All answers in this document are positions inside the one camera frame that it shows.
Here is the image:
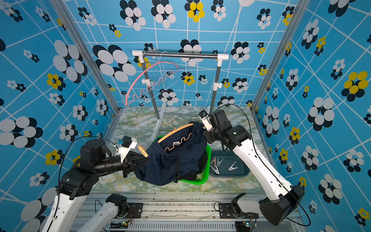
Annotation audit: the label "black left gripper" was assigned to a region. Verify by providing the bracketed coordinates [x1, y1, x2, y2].
[97, 150, 151, 177]

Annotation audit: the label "white clothespin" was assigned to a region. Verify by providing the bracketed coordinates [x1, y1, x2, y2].
[228, 161, 238, 171]
[210, 157, 224, 175]

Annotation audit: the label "black shorts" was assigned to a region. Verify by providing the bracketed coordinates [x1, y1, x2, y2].
[179, 151, 208, 181]

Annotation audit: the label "wooden hanger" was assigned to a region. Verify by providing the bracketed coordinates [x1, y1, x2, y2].
[158, 123, 194, 153]

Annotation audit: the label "navy blue shorts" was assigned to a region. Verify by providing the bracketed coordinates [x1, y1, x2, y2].
[134, 121, 208, 186]

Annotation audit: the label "pink plastic hanger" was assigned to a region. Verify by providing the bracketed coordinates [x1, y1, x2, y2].
[124, 50, 182, 106]

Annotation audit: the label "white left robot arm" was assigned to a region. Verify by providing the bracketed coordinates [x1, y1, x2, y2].
[43, 136, 149, 232]

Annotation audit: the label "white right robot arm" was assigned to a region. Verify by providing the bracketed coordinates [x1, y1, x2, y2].
[199, 110, 305, 226]

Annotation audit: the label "dark teal plastic bin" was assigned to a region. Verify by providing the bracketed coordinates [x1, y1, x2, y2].
[209, 150, 250, 178]

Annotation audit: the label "green plastic basket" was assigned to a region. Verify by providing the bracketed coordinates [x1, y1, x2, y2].
[143, 132, 211, 186]

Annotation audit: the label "white metal clothes rack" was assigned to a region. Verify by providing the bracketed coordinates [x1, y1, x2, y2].
[125, 50, 230, 136]

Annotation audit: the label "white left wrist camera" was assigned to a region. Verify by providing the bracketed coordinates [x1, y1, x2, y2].
[115, 136, 137, 162]

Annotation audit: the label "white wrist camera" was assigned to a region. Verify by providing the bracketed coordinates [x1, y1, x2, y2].
[115, 136, 137, 162]
[199, 110, 213, 131]

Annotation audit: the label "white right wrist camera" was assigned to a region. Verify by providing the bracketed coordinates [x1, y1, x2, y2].
[199, 110, 213, 131]

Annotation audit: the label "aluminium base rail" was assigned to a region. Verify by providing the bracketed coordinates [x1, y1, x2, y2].
[102, 192, 308, 232]

